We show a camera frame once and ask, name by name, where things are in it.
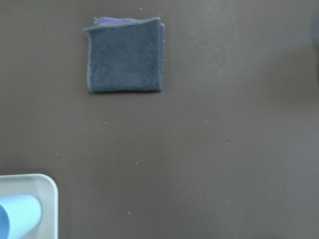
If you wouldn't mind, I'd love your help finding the cream serving tray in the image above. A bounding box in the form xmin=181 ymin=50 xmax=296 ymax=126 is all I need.
xmin=0 ymin=174 xmax=58 ymax=239

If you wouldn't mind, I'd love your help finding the gray folded cloth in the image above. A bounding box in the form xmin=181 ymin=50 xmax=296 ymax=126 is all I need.
xmin=83 ymin=16 xmax=165 ymax=93

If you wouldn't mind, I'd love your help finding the blue plastic cup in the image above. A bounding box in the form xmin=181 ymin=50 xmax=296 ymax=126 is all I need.
xmin=0 ymin=194 xmax=42 ymax=239

